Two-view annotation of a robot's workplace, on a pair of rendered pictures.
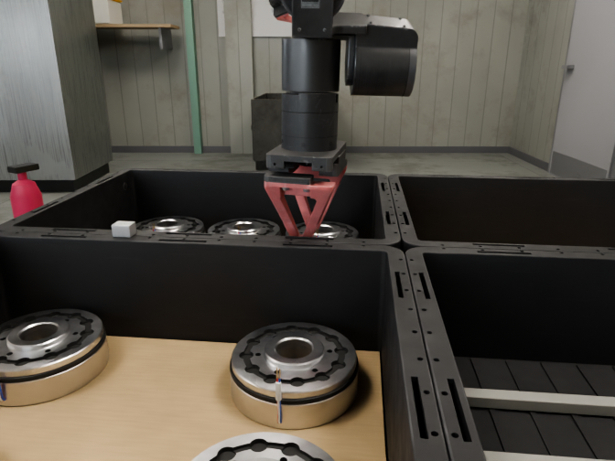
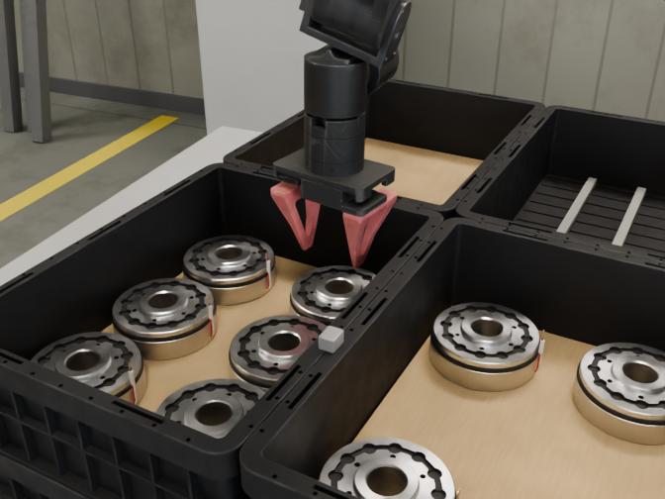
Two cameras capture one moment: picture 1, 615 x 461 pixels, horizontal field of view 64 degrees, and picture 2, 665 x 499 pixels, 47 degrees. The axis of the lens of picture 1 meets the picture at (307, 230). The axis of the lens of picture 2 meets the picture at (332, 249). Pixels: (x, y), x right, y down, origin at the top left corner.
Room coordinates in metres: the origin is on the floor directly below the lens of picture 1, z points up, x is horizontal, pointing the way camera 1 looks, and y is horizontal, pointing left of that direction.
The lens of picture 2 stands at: (0.25, 0.62, 1.29)
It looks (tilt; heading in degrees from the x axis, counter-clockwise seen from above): 30 degrees down; 292
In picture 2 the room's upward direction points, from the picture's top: straight up
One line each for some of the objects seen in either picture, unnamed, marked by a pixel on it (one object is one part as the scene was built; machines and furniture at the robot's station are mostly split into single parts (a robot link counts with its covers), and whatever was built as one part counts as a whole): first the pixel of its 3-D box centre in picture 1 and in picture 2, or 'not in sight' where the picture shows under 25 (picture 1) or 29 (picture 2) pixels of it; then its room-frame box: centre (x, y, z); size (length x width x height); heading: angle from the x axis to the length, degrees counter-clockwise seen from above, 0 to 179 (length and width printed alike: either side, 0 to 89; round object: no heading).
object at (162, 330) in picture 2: (243, 230); (163, 306); (0.66, 0.09, 0.86); 0.10 x 0.10 x 0.01
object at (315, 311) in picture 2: not in sight; (338, 292); (0.50, 0.00, 0.86); 0.10 x 0.10 x 0.01
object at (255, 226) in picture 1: (243, 227); (162, 302); (0.66, 0.09, 0.86); 0.05 x 0.05 x 0.01
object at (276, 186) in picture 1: (304, 200); (348, 220); (0.49, 0.00, 0.95); 0.07 x 0.07 x 0.09; 78
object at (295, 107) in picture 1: (309, 128); (333, 147); (0.51, 0.00, 1.02); 0.10 x 0.07 x 0.07; 168
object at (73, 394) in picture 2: (227, 205); (220, 275); (0.58, 0.10, 0.92); 0.40 x 0.30 x 0.02; 84
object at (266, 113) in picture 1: (296, 130); not in sight; (5.50, 0.13, 0.36); 1.06 x 0.87 x 0.73; 0
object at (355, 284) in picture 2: not in sight; (339, 288); (0.50, 0.00, 0.86); 0.05 x 0.05 x 0.01
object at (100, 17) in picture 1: (95, 12); not in sight; (5.89, 2.32, 1.59); 0.48 x 0.40 x 0.27; 90
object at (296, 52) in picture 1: (317, 66); (337, 81); (0.51, -0.01, 1.08); 0.07 x 0.06 x 0.07; 90
